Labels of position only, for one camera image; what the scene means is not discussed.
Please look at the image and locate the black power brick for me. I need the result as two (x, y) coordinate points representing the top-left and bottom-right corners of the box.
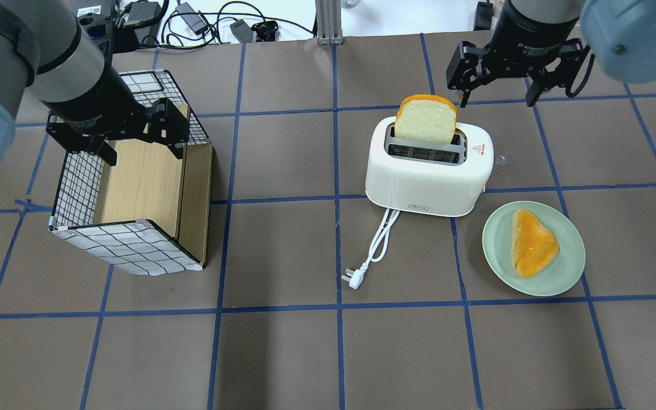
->
(229, 19), (257, 43)

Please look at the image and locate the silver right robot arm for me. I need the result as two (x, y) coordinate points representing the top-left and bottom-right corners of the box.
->
(446, 1), (656, 107)

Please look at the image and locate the light green plate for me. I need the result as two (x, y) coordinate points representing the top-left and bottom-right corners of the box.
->
(482, 202), (586, 297)

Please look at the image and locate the bread slice in toaster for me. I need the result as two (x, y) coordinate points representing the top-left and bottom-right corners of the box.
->
(394, 94), (458, 145)

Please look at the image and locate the aluminium frame post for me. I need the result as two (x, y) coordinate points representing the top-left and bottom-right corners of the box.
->
(315, 0), (344, 45)

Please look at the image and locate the wooden box with grid cloth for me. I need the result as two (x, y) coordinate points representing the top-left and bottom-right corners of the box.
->
(48, 69), (214, 276)

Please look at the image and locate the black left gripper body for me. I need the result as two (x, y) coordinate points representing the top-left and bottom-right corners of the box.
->
(43, 72), (143, 138)

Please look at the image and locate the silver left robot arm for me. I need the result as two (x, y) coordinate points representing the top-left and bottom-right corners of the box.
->
(0, 1), (189, 166)

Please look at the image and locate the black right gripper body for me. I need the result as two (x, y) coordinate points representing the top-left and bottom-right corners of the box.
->
(486, 2), (580, 78)

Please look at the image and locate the orange triangular bread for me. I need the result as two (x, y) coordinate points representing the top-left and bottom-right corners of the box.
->
(511, 208), (560, 278)

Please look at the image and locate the white toaster power cable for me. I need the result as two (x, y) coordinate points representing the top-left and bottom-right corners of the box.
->
(341, 208), (401, 290)

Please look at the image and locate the black power adapter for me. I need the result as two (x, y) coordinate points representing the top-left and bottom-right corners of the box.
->
(175, 2), (209, 35)

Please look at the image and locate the white two-slot toaster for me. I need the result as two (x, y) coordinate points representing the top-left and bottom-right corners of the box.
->
(365, 117), (494, 217)

